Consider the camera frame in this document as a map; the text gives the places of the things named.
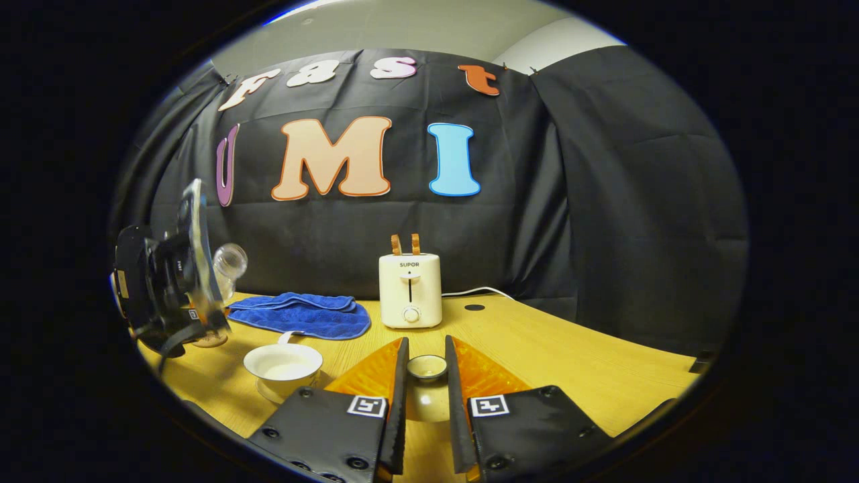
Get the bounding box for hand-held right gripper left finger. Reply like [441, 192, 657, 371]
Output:
[247, 335, 410, 483]

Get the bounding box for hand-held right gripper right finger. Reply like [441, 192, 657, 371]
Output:
[444, 335, 615, 483]

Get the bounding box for white teacup lid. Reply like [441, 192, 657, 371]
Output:
[405, 354, 450, 423]

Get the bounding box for white teacup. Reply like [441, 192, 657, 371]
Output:
[243, 343, 324, 402]

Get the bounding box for blue towel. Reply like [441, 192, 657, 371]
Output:
[227, 292, 372, 345]

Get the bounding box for cream toaster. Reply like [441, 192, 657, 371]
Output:
[378, 253, 444, 329]

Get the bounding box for black backdrop cloth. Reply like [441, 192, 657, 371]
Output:
[111, 46, 749, 356]

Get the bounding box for white toaster cable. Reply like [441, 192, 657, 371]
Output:
[441, 286, 515, 301]

